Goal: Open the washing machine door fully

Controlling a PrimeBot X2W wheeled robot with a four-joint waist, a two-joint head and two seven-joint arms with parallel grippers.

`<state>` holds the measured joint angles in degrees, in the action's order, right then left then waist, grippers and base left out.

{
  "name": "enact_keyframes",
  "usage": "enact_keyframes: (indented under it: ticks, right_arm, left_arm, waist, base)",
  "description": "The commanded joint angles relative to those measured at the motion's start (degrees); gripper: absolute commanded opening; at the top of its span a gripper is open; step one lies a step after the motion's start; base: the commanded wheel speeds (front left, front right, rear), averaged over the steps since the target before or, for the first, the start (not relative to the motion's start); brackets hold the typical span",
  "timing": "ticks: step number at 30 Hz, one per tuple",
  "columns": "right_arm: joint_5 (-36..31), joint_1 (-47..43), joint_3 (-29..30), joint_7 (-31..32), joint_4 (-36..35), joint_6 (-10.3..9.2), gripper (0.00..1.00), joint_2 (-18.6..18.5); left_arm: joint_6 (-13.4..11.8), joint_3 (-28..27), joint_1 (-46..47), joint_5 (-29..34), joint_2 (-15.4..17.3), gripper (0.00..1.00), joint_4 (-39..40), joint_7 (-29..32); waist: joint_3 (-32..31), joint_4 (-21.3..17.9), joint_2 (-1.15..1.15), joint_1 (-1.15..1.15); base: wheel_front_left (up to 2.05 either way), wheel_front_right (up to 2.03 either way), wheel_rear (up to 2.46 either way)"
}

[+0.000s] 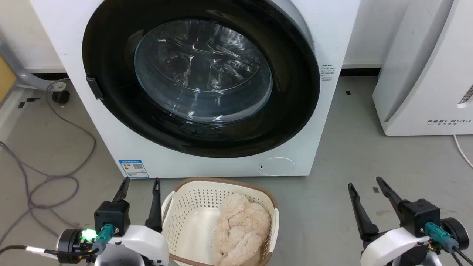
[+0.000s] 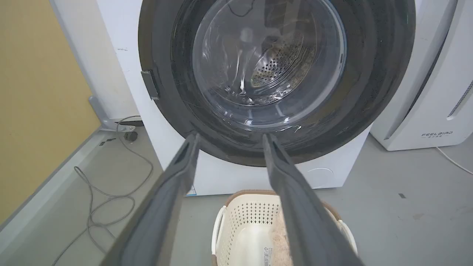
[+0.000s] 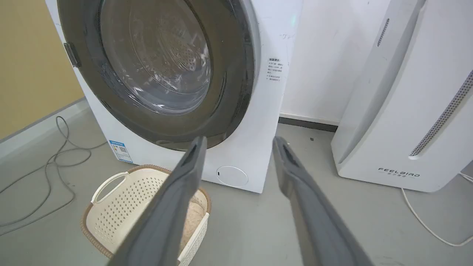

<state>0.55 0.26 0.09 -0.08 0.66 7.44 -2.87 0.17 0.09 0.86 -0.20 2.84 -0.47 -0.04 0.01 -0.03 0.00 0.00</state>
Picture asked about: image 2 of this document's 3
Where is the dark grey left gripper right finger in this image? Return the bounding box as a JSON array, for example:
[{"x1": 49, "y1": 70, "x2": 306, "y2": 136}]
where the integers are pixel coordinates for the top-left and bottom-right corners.
[{"x1": 262, "y1": 133, "x2": 365, "y2": 266}]

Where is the beige fluffy cloth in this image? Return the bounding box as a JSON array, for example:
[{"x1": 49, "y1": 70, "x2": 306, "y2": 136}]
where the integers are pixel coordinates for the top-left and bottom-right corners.
[{"x1": 269, "y1": 211, "x2": 294, "y2": 266}]

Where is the round dark washing machine door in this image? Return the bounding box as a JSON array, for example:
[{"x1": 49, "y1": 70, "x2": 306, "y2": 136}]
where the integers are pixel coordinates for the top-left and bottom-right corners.
[{"x1": 138, "y1": 0, "x2": 416, "y2": 167}]

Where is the cream perforated laundry basket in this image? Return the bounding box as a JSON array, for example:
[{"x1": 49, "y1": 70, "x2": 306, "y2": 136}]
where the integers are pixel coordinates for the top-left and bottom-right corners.
[{"x1": 211, "y1": 190, "x2": 358, "y2": 266}]

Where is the white front-load washing machine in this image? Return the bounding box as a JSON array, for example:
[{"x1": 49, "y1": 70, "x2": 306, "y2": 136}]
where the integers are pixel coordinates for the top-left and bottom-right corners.
[{"x1": 96, "y1": 0, "x2": 423, "y2": 197}]

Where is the white air purifier unit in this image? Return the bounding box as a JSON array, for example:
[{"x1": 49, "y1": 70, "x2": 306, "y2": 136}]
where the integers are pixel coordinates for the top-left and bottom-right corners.
[{"x1": 370, "y1": 0, "x2": 473, "y2": 151}]

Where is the white thin cable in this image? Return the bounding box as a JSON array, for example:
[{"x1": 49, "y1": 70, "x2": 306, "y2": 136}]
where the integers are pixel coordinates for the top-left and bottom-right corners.
[{"x1": 435, "y1": 146, "x2": 473, "y2": 175}]

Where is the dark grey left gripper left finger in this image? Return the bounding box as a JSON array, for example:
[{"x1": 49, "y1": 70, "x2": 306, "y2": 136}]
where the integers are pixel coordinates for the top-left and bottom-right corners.
[{"x1": 100, "y1": 133, "x2": 201, "y2": 266}]

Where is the grey power cable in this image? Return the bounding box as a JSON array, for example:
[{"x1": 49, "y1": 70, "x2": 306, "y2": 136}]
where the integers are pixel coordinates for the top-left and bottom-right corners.
[{"x1": 52, "y1": 115, "x2": 154, "y2": 266}]

